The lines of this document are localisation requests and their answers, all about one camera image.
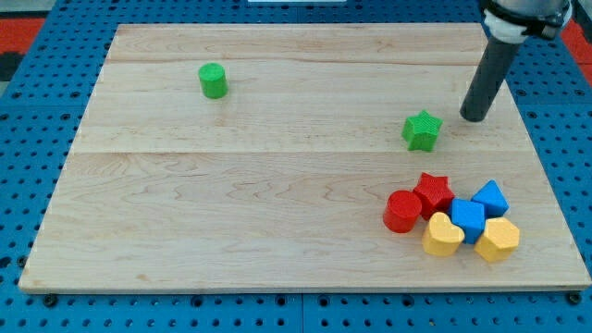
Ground green star block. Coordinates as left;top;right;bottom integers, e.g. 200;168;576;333
401;110;443;152

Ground red star block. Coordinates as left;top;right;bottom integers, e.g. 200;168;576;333
413;172;455;220

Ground wooden board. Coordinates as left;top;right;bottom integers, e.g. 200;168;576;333
18;23;591;294

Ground red cylinder block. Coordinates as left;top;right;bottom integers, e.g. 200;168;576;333
383;190;422;233

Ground green cylinder block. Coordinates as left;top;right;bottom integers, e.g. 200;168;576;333
198;63;228;99

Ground yellow heart block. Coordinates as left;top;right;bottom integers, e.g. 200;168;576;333
422;212;465;257

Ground blue cube block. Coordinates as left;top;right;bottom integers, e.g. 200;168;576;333
449;198;486;244

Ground blue triangular block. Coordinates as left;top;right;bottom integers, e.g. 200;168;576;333
471;179;510;217

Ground yellow hexagon block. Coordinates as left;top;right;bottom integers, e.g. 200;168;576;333
474;217;521;263

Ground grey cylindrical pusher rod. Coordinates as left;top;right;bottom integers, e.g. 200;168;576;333
460;36;521;122

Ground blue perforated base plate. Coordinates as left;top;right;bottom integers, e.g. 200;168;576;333
1;1;591;332

